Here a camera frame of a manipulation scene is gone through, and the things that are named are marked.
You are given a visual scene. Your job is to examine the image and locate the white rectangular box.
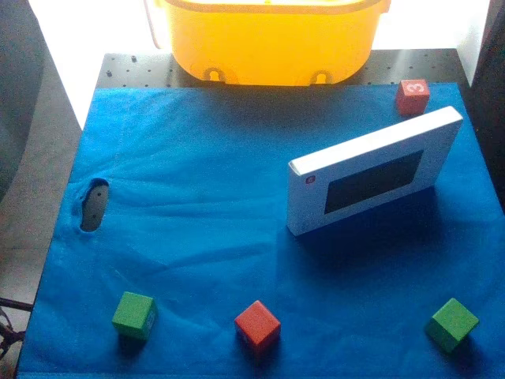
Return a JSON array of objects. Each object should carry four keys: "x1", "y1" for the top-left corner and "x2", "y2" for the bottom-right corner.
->
[{"x1": 286, "y1": 105, "x2": 464, "y2": 237}]

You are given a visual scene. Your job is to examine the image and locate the yellow plastic bucket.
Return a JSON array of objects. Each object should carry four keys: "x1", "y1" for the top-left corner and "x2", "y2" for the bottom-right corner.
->
[{"x1": 144, "y1": 0, "x2": 391, "y2": 87}]

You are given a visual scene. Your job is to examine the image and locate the blue cloth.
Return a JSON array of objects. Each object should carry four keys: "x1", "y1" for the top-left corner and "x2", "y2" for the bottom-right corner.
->
[{"x1": 17, "y1": 82, "x2": 505, "y2": 379}]

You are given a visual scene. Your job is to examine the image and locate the red cube block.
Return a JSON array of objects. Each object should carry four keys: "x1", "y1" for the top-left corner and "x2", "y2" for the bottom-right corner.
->
[{"x1": 234, "y1": 299, "x2": 282, "y2": 356}]

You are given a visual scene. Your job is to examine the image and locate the green cube block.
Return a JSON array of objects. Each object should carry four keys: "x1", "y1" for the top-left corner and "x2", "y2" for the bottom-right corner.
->
[
  {"x1": 425, "y1": 297, "x2": 481, "y2": 354},
  {"x1": 111, "y1": 291, "x2": 158, "y2": 341}
]

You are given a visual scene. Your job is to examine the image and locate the red block with number three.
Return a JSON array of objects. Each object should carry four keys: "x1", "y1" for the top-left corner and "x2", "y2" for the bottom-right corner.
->
[{"x1": 395, "y1": 78, "x2": 431, "y2": 116}]

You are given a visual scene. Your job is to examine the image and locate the dark cable bundle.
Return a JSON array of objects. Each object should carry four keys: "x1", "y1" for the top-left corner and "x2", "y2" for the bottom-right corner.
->
[{"x1": 0, "y1": 298, "x2": 35, "y2": 358}]

